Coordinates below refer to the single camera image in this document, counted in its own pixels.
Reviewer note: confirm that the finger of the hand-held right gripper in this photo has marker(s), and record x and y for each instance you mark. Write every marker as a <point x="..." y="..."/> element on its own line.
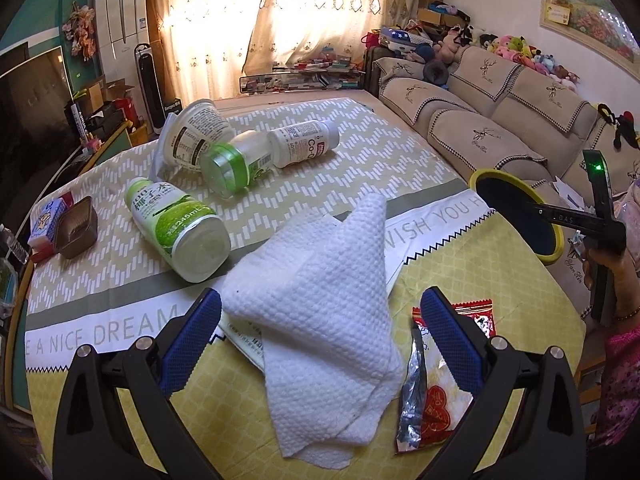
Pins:
<point x="565" y="216"/>

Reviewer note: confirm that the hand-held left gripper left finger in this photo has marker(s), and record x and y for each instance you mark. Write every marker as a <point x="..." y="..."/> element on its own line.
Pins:
<point x="192" y="345"/>

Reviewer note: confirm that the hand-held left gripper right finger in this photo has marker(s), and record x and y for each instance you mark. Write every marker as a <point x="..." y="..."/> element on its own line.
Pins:
<point x="450" y="345"/>

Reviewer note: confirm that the yellow rimmed trash bin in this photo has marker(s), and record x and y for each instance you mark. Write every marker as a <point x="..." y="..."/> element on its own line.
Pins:
<point x="515" y="215"/>

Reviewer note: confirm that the white cloth towel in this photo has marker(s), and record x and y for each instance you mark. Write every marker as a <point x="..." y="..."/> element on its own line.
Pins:
<point x="325" y="320"/>

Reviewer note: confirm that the brown plastic tray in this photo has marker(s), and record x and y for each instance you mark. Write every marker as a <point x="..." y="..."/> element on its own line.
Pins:
<point x="75" y="227"/>

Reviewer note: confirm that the person's right hand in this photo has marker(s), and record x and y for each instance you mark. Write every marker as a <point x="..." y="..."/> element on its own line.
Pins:
<point x="621" y="280"/>

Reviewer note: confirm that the pink bag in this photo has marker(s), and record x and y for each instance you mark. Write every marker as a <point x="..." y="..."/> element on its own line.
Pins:
<point x="629" y="206"/>

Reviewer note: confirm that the red snack wrapper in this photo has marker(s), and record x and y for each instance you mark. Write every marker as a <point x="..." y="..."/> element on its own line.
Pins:
<point x="477" y="317"/>

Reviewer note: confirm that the printed paper sheet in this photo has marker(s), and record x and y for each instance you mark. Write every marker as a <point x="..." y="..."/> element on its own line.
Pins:
<point x="245" y="347"/>

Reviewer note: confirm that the silver red heart wrapper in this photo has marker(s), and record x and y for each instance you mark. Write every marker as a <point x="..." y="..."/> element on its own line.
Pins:
<point x="435" y="410"/>

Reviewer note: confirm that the black yellow plush toy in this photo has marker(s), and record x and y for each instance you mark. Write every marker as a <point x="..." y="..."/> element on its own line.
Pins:
<point x="622" y="127"/>

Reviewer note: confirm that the green coconut water bottle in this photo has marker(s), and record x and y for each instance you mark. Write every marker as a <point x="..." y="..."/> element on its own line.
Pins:
<point x="175" y="225"/>

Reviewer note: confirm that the beige sofa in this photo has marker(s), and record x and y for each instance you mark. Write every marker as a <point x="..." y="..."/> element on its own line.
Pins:
<point x="480" y="110"/>

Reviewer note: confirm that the row of plush toys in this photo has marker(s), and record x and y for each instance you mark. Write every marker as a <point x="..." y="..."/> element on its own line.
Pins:
<point x="520" y="52"/>

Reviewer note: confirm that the clear jar with green band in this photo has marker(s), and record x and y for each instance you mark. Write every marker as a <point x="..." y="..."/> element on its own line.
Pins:
<point x="230" y="167"/>

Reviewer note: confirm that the small blue carton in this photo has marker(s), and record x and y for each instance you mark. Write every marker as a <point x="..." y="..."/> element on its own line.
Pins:
<point x="45" y="225"/>

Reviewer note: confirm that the framed flower picture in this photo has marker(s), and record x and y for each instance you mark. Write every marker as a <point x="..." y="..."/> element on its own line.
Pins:
<point x="585" y="5"/>

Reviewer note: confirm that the dark round cushion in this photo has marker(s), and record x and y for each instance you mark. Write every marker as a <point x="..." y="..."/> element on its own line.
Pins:
<point x="434" y="71"/>

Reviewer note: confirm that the white plastic cup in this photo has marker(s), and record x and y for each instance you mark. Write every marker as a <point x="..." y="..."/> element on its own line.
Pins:
<point x="197" y="132"/>

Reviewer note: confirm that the white bottle with red label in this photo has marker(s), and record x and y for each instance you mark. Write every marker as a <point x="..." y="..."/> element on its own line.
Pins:
<point x="305" y="142"/>

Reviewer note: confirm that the small black box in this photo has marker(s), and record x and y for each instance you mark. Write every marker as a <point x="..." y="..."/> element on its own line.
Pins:
<point x="172" y="107"/>

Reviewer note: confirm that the star printed bag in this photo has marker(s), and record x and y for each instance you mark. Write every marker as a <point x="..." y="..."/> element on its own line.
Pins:
<point x="402" y="40"/>

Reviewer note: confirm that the stack of cardboard boxes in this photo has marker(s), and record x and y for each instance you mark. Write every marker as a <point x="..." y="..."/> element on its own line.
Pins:
<point x="432" y="2"/>

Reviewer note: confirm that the open cardboard box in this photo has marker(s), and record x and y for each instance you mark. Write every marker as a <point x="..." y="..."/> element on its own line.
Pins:
<point x="102" y="97"/>

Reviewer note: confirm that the black white tower fan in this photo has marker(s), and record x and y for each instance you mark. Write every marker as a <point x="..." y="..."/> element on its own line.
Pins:
<point x="149" y="85"/>

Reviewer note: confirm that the flat screen television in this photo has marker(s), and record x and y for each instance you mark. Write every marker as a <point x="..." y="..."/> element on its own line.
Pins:
<point x="30" y="110"/>

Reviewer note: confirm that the cluttered glass side table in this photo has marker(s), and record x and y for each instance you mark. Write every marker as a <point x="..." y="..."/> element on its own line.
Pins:
<point x="305" y="77"/>

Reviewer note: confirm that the white tower air conditioner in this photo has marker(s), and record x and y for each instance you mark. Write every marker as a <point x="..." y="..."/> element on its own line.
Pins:
<point x="120" y="35"/>

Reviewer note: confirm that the cream patterned curtain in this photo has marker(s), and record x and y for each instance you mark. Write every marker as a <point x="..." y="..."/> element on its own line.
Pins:
<point x="260" y="25"/>

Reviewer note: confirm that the artificial flower bunch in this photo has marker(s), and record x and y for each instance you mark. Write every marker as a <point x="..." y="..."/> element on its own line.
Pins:
<point x="80" y="32"/>

